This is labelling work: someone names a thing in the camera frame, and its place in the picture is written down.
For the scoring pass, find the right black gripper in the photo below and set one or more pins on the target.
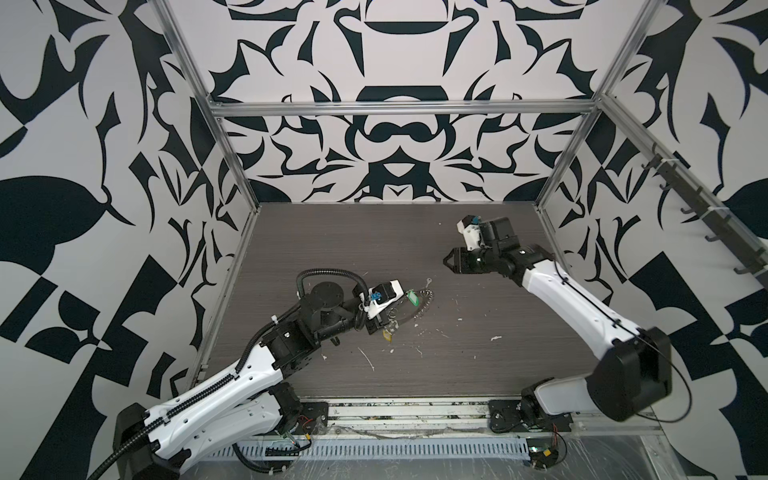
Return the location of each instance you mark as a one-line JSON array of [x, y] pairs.
[[460, 261]]

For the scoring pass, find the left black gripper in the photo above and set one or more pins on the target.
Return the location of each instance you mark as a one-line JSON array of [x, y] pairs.
[[372, 323]]

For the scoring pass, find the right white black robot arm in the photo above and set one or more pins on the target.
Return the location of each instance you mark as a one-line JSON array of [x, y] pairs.
[[634, 368]]

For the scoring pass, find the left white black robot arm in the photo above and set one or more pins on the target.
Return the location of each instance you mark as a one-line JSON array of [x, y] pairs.
[[251, 397]]

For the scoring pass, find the small green circuit board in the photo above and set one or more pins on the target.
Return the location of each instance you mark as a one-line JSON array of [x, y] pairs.
[[545, 454]]

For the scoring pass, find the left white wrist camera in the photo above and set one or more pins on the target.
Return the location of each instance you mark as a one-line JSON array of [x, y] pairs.
[[383, 296]]

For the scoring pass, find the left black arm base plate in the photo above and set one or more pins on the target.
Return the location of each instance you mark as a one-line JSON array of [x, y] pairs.
[[305, 419]]

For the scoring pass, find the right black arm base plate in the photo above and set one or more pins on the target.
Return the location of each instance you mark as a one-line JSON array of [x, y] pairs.
[[510, 415]]

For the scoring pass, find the white slotted cable duct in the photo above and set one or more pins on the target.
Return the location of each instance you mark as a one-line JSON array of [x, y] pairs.
[[325, 449]]

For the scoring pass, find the black wall hook rail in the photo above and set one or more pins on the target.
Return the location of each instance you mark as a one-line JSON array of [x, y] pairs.
[[702, 204]]

